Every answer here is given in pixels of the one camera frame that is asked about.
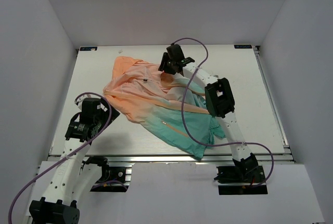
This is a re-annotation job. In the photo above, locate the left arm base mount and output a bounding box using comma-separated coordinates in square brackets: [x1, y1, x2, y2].
[81, 156, 132, 193]

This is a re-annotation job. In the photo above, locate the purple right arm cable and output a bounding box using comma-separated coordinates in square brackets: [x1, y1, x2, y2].
[172, 37, 275, 189]

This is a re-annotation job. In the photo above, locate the blue label left corner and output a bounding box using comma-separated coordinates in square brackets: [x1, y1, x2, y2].
[79, 46, 97, 51]

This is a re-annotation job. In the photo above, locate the aluminium table front rail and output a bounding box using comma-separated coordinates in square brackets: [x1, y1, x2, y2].
[48, 153, 292, 164]

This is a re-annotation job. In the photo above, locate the orange and teal jacket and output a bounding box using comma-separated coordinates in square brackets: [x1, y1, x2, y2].
[103, 56, 225, 159]

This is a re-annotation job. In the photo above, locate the aluminium table right rail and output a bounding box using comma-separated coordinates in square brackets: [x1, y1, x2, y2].
[252, 46, 294, 161]

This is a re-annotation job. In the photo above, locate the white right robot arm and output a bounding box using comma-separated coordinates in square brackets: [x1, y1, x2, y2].
[158, 43, 264, 186]

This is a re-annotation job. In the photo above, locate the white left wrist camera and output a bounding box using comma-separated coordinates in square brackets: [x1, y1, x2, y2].
[74, 95, 86, 109]

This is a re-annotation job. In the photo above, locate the blue label corner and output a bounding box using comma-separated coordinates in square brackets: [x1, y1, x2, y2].
[234, 44, 252, 49]
[79, 46, 97, 51]

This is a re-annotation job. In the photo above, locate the aluminium table rail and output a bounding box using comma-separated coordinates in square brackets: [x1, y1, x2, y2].
[48, 153, 292, 164]
[252, 46, 294, 161]

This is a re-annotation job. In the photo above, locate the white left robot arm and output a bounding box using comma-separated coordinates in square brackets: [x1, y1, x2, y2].
[29, 94, 120, 223]

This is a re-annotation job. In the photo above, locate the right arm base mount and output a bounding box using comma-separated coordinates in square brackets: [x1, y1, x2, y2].
[214, 166, 268, 195]

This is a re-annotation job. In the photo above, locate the blue label right corner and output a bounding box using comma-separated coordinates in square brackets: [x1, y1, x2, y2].
[234, 44, 252, 49]

